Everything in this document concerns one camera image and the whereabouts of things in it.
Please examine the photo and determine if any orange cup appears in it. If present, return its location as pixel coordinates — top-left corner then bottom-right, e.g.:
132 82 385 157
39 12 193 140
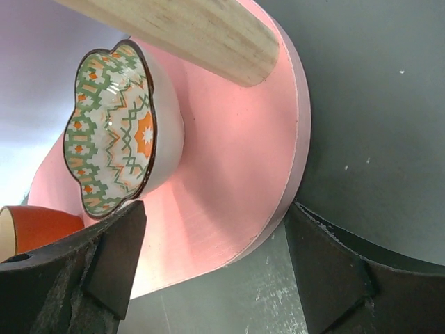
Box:
1 205 84 262

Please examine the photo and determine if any patterned flower-shaped bowl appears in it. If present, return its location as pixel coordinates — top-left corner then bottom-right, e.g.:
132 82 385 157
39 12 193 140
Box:
63 39 184 219

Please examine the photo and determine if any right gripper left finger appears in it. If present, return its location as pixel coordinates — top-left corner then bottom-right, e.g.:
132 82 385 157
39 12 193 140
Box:
1 200 147 333

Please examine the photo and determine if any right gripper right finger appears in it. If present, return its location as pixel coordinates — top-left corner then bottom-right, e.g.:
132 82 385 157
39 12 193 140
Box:
285 202 444 333

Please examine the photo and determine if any pink three-tier wooden shelf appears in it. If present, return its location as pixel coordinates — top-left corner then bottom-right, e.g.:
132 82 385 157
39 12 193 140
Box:
26 0 312 299

